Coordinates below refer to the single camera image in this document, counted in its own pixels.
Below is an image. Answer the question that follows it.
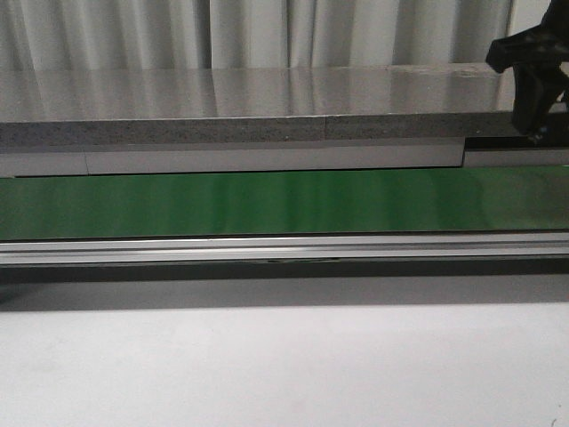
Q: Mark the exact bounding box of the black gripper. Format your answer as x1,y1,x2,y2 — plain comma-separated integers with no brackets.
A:
485,1,568,145

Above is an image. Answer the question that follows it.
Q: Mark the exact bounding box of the grey speckled stone counter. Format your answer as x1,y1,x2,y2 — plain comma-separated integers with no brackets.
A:
1,63,516,151

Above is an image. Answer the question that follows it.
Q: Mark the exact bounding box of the green conveyor belt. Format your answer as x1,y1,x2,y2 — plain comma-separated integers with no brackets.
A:
1,166,568,241

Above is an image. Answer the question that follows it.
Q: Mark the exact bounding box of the white pleated curtain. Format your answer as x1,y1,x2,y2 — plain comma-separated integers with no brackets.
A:
0,0,569,72

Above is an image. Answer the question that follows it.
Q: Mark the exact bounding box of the grey panel under counter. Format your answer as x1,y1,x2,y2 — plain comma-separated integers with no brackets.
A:
1,137,568,177

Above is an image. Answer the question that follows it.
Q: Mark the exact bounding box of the aluminium conveyor front rail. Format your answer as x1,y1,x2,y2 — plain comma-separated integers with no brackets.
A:
1,231,568,266

